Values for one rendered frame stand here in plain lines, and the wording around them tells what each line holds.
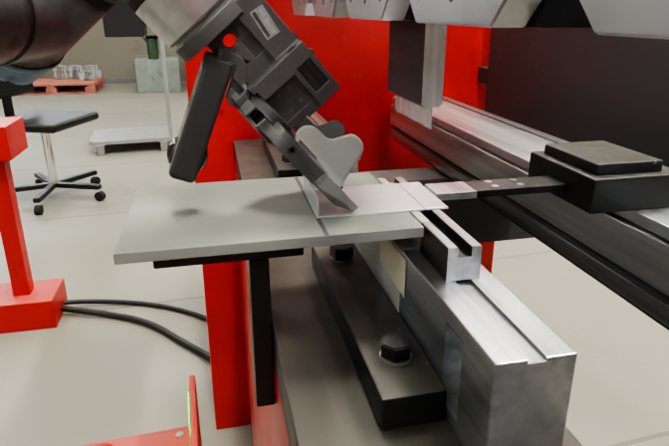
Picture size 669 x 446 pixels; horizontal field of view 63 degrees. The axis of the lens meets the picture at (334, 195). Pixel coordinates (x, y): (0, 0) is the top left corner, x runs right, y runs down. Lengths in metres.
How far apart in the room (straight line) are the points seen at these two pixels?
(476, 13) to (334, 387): 0.32
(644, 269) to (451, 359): 0.26
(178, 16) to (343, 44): 0.96
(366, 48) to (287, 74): 0.95
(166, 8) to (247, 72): 0.08
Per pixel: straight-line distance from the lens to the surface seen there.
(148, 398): 1.97
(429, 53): 0.51
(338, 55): 1.41
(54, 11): 0.49
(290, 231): 0.48
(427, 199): 0.56
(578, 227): 0.72
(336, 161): 0.50
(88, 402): 2.03
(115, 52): 10.06
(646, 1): 0.23
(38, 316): 2.46
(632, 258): 0.66
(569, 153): 0.66
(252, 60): 0.50
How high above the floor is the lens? 1.18
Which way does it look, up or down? 19 degrees down
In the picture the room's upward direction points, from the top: straight up
